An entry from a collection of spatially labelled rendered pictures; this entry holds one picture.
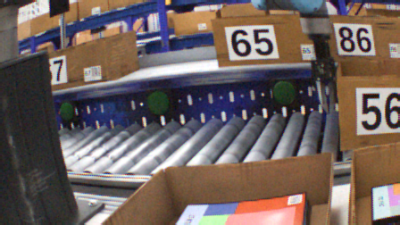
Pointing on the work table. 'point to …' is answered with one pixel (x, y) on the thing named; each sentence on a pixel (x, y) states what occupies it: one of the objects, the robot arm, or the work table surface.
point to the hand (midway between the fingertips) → (329, 108)
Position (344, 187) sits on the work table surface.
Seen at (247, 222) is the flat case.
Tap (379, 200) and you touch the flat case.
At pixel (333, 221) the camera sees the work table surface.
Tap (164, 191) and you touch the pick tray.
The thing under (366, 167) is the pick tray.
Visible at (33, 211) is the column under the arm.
